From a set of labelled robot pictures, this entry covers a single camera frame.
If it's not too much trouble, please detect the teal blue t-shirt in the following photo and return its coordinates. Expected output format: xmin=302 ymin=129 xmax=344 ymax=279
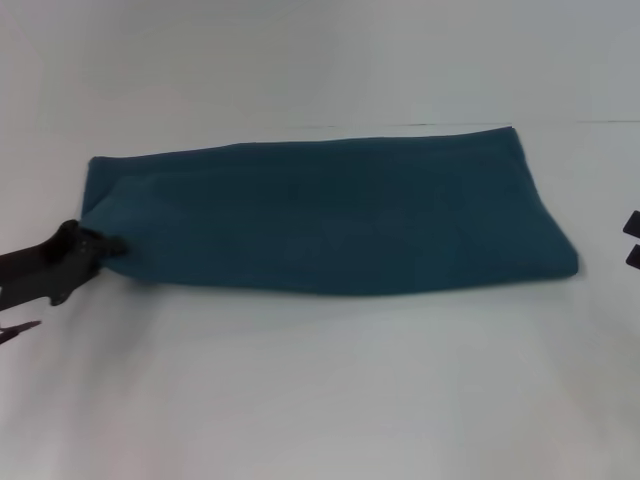
xmin=79 ymin=124 xmax=586 ymax=301

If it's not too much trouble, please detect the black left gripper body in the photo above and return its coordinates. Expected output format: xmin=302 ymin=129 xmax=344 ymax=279
xmin=0 ymin=219 xmax=109 ymax=306

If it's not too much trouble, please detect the dark left wrist cable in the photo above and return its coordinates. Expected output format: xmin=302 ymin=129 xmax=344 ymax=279
xmin=0 ymin=319 xmax=43 ymax=347

